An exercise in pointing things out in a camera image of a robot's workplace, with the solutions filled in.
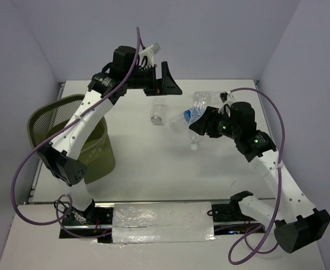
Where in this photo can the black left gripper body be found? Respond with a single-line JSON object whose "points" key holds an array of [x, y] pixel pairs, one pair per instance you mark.
{"points": [[147, 80]]}

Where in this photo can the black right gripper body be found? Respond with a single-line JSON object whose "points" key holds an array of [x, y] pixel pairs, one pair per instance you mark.
{"points": [[220, 124]]}

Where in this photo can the blue label plastic bottle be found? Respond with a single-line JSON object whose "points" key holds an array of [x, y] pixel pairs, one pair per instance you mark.
{"points": [[181, 121]]}

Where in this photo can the clear crushed bottle white cap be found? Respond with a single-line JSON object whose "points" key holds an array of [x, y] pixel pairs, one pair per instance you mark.
{"points": [[194, 138]]}

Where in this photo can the clear square plastic bottle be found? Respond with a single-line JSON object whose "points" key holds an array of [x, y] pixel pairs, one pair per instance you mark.
{"points": [[211, 98]]}

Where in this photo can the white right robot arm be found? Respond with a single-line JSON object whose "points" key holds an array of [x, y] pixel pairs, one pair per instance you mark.
{"points": [[295, 221]]}

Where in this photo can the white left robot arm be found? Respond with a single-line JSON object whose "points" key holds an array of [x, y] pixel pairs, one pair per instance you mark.
{"points": [[129, 69]]}

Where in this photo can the olive green mesh bin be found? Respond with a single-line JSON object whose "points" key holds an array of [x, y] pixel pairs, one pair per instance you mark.
{"points": [[71, 138]]}

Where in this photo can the silver foil covered plate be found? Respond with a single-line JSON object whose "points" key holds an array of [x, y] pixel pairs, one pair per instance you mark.
{"points": [[162, 222]]}

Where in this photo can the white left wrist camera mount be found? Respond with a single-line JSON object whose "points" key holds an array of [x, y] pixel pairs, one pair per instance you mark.
{"points": [[147, 55]]}

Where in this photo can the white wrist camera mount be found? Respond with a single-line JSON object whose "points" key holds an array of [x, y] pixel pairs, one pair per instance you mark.
{"points": [[227, 99], [147, 55]]}

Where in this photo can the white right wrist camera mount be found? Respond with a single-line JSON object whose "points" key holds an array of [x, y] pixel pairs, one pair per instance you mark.
{"points": [[227, 99]]}

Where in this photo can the aluminium table edge rail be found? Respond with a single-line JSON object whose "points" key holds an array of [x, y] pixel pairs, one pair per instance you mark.
{"points": [[225, 222]]}

